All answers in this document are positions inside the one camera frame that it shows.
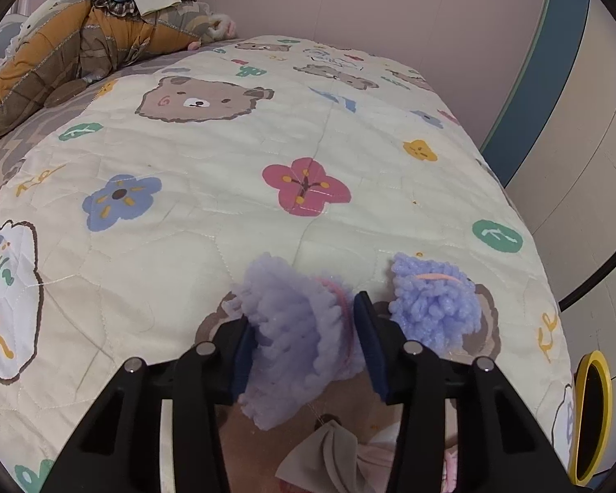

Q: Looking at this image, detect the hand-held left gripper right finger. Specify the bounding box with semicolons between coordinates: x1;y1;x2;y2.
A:
353;292;570;493

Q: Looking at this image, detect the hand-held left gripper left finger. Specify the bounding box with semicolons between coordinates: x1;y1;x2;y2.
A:
41;316;260;493

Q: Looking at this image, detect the lavender foam fruit net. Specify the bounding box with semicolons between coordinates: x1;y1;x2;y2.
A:
224;251;366;431

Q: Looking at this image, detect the yellow-rimmed trash bin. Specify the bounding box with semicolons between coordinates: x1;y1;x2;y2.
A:
567;350;615;486

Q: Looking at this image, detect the blue-purple foam fruit net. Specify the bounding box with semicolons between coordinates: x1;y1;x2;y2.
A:
387;251;478;343

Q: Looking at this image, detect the pale pink tied cloth bundle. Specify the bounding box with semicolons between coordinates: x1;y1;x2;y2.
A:
276;417;463;493

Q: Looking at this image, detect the bear printed blanket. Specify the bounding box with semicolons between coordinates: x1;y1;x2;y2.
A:
0;34;577;493

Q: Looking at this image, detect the white door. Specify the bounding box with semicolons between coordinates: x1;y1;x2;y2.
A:
503;0;616;319

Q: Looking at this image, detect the white pink plush toy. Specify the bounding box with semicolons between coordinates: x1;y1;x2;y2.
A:
199;9;238;45

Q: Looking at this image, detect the brown quilted duvet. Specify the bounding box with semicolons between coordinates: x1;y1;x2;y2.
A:
0;0;212;161

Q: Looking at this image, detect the grey tufted headboard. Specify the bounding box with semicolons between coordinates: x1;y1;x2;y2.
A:
0;14;24;71

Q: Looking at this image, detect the blue door frame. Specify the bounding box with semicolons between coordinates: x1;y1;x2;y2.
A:
479;0;592;189

